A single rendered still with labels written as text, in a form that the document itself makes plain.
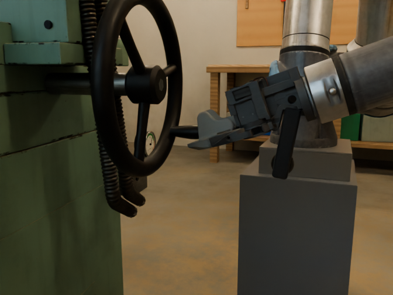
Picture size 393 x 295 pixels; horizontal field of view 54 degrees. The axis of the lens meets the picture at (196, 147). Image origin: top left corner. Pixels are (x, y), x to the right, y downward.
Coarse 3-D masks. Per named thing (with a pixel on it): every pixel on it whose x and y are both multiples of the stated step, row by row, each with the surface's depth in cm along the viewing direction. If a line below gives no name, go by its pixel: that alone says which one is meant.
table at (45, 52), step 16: (0, 32) 54; (0, 48) 54; (16, 48) 54; (32, 48) 53; (48, 48) 52; (64, 48) 53; (80, 48) 56; (0, 64) 55; (16, 64) 55; (32, 64) 54; (48, 64) 53; (64, 64) 54; (80, 64) 57; (128, 64) 91
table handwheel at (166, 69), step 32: (128, 0) 50; (160, 0) 60; (96, 32) 47; (128, 32) 52; (160, 32) 66; (96, 64) 46; (96, 96) 47; (128, 96) 59; (160, 96) 59; (128, 160) 53; (160, 160) 64
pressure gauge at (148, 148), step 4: (148, 132) 89; (152, 132) 91; (148, 136) 89; (148, 140) 90; (152, 140) 92; (148, 144) 90; (152, 144) 92; (148, 148) 90; (152, 148) 92; (148, 152) 90; (144, 156) 90
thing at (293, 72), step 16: (256, 80) 57; (272, 80) 60; (288, 80) 57; (240, 96) 59; (256, 96) 58; (272, 96) 59; (288, 96) 58; (304, 96) 56; (240, 112) 59; (256, 112) 58; (272, 112) 60; (304, 112) 57; (272, 128) 58
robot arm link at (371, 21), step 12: (360, 0) 91; (372, 0) 87; (384, 0) 86; (360, 12) 92; (372, 12) 89; (384, 12) 87; (360, 24) 93; (372, 24) 90; (384, 24) 89; (360, 36) 94; (372, 36) 92; (384, 36) 90; (348, 48) 99
